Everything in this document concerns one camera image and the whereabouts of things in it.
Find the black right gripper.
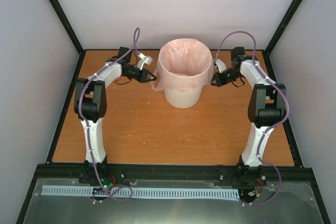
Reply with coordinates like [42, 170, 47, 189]
[208, 68, 242, 87]

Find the pink translucent plastic trash bag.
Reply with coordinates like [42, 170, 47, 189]
[151, 38, 214, 91]

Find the white plastic trash bin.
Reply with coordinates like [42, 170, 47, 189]
[164, 86, 203, 109]

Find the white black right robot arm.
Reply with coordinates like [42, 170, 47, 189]
[211, 47, 286, 185]

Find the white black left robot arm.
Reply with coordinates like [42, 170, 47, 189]
[74, 47, 156, 184]

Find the green lit circuit board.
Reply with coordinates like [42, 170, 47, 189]
[92, 174, 116, 198]

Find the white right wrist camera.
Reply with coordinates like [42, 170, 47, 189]
[214, 59, 227, 73]

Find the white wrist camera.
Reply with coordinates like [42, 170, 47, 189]
[214, 59, 227, 73]
[136, 51, 153, 70]

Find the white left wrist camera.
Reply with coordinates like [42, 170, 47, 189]
[136, 51, 153, 70]

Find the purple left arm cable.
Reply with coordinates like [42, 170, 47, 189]
[78, 27, 140, 204]

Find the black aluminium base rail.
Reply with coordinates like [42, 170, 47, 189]
[33, 163, 317, 188]

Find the black frame post left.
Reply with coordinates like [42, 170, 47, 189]
[33, 0, 85, 54]

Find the black frame post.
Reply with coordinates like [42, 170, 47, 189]
[265, 0, 303, 56]
[33, 0, 85, 54]

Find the right small wired circuit board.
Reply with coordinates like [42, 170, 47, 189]
[248, 178, 264, 198]

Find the black frame post right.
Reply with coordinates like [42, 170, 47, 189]
[265, 0, 303, 56]

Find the light blue slotted cable duct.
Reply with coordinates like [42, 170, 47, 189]
[40, 185, 239, 201]

